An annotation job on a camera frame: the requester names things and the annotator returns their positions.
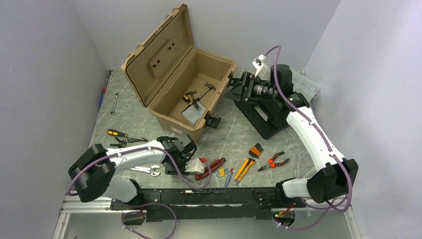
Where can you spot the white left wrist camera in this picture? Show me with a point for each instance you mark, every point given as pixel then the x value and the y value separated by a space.
pixel 195 166

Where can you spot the small claw hammer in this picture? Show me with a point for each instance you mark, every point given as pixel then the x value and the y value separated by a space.
pixel 189 97

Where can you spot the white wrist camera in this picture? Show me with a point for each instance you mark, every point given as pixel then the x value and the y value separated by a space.
pixel 195 166
pixel 260 66

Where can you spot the large black-handled hammer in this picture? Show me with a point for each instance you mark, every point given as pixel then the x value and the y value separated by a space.
pixel 209 88

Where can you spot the black tool tray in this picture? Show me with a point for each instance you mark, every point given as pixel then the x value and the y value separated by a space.
pixel 262 114

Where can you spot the orange black utility knife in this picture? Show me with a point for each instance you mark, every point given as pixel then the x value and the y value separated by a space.
pixel 244 168

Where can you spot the small clear screw box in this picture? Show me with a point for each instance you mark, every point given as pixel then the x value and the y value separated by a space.
pixel 192 114

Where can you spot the black handled cutters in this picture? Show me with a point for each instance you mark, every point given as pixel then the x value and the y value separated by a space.
pixel 120 143

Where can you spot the red black utility knife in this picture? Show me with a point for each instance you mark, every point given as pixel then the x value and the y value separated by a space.
pixel 214 166

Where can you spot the tan plastic toolbox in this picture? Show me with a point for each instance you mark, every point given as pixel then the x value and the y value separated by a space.
pixel 167 65

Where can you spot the silver combination wrench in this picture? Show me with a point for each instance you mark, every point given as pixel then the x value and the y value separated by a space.
pixel 152 170

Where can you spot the orange handled pliers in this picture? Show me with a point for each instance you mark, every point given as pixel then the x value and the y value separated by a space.
pixel 272 163

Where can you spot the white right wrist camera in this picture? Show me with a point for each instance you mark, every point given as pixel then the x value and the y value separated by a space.
pixel 260 66

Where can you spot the yellow handled screwdriver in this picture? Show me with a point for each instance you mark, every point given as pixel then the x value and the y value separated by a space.
pixel 129 138

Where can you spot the orange black brush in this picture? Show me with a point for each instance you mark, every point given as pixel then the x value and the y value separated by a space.
pixel 256 150

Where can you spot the clear compartment organizer box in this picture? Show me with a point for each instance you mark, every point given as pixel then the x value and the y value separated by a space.
pixel 304 85

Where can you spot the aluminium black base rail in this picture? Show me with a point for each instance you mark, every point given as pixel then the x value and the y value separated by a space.
pixel 214 213

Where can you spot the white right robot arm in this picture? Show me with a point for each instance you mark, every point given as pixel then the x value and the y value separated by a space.
pixel 335 175

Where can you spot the blue red tool at wall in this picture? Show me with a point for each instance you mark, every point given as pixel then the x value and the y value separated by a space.
pixel 102 94

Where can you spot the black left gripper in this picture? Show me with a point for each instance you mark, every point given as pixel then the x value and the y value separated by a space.
pixel 186 158

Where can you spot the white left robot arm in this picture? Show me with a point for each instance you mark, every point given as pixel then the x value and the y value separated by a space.
pixel 94 174

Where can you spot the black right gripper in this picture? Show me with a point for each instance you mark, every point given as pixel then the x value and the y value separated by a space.
pixel 249 81

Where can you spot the small ratchet ring wrench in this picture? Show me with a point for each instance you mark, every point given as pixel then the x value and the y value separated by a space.
pixel 112 112

